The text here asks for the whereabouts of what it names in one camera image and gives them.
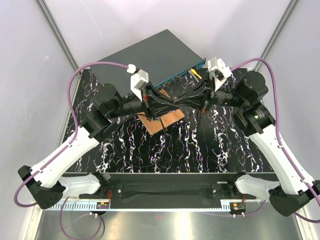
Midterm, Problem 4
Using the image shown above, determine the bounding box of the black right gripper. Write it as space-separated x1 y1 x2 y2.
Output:
173 72 247 114

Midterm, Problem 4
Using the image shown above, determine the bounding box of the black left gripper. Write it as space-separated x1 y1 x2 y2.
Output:
109 81 180 121

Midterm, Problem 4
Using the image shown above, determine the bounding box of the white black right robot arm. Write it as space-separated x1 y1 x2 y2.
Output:
173 70 320 217

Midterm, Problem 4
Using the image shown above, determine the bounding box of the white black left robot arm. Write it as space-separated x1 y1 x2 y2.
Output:
18 83 179 210

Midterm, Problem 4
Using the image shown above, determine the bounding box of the wooden board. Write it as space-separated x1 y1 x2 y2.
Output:
138 89 186 136

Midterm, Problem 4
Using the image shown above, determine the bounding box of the right orange connector block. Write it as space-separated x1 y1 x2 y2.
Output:
231 202 246 211

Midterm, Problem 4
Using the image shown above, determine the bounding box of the orange connector block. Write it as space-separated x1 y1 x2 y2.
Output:
97 202 110 209
231 202 246 211

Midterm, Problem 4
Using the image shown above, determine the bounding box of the left orange connector block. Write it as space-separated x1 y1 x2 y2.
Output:
97 202 110 209

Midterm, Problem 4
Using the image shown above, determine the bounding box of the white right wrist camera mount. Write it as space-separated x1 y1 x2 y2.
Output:
207 57 232 92

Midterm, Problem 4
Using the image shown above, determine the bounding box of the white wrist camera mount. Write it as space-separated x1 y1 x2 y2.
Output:
126 64 149 101
207 57 232 92

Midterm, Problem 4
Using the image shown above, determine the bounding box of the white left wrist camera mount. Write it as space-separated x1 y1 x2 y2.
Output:
126 64 149 101

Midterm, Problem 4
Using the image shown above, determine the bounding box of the black fibre cable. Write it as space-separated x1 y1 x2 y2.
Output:
113 119 171 169

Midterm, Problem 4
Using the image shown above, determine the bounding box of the dark grey network switch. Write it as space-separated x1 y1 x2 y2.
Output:
100 29 206 90

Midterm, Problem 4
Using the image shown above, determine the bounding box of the aluminium frame rail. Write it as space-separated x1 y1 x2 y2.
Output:
32 181 305 213

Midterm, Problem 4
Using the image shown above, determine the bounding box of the right aluminium frame post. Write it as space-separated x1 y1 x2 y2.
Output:
260 0 301 60

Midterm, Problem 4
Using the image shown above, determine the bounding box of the aluminium frame post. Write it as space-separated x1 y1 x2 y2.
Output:
260 0 301 60
35 0 79 71

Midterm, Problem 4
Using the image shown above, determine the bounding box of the left aluminium frame post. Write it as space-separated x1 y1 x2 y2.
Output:
35 0 79 71

